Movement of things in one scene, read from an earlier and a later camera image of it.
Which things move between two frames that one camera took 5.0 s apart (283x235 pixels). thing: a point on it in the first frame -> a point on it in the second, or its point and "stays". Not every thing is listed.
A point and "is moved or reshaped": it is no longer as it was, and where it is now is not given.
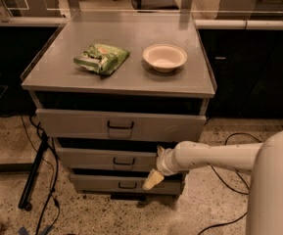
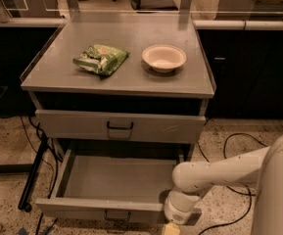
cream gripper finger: [154, 178] -> [171, 229]
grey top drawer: [119, 125] stays
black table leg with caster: [24, 203] stays
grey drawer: [107, 159] is moved or reshaped
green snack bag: [102, 59] stays
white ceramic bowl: [165, 57] stays
